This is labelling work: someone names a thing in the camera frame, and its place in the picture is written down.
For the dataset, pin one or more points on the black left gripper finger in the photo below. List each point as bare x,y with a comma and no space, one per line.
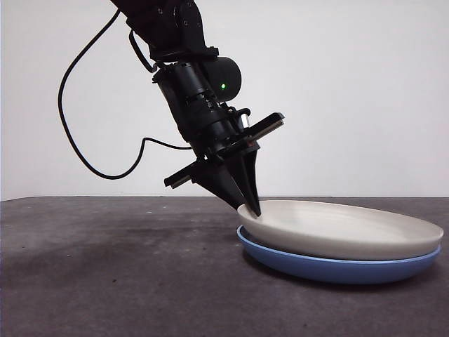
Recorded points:
221,182
250,182

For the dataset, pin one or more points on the white round plate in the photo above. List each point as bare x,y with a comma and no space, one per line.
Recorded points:
333,231

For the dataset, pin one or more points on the blue round plate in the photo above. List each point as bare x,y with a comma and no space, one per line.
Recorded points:
333,272

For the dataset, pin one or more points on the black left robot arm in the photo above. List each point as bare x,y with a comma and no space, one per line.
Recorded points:
186,52

